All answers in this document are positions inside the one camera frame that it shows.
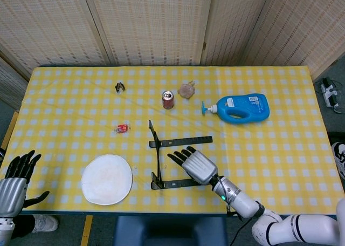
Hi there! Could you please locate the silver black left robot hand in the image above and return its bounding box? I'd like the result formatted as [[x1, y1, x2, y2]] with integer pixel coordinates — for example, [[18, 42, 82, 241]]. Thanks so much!
[[0, 149, 51, 217]]

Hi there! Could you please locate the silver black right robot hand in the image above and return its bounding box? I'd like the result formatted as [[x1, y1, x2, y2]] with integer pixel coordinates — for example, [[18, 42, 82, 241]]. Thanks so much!
[[167, 146, 219, 186]]

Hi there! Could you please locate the black folding laptop stand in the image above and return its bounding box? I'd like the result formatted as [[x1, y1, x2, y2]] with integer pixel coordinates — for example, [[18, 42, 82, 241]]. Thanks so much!
[[148, 120, 213, 190]]

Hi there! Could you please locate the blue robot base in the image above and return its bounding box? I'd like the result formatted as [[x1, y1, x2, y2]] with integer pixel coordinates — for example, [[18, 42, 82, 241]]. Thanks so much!
[[113, 216, 229, 246]]

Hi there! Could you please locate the black trouser leg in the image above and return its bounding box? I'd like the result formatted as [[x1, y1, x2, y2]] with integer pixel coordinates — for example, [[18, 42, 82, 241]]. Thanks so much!
[[10, 215, 36, 240]]

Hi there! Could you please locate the plain white sneaker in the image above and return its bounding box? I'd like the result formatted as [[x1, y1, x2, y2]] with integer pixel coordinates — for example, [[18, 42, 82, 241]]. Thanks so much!
[[32, 214, 59, 233]]

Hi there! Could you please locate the red soda can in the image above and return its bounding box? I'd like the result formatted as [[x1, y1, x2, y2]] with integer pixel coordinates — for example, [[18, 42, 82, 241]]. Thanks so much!
[[161, 90, 175, 110]]

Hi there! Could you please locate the yellow checkered tablecloth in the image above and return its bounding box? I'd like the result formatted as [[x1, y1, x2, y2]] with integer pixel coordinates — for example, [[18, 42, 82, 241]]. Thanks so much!
[[0, 65, 339, 217]]

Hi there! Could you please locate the beige fluffy plush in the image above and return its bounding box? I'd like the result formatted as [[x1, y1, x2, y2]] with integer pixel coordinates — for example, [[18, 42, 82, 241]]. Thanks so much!
[[177, 80, 196, 99]]

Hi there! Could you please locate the blue pump detergent bottle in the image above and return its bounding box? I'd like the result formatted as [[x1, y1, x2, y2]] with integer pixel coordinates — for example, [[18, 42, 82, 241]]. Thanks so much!
[[201, 93, 271, 125]]

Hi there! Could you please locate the white paper plate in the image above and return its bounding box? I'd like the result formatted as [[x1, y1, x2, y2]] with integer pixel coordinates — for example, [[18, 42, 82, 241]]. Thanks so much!
[[81, 154, 133, 206]]

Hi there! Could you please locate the black and white sneaker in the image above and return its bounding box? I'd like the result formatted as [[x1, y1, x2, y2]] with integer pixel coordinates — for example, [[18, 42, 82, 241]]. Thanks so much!
[[330, 141, 345, 181]]

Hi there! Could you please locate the white power strip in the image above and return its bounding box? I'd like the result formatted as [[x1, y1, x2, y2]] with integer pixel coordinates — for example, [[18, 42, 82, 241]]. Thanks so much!
[[320, 78, 341, 108]]

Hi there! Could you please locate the woven folding screen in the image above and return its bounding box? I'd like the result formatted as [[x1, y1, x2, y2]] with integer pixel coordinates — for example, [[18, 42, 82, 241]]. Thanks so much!
[[0, 0, 345, 109]]

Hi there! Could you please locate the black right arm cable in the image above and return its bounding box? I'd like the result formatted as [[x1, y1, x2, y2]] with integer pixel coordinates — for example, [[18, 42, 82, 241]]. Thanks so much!
[[230, 218, 252, 246]]

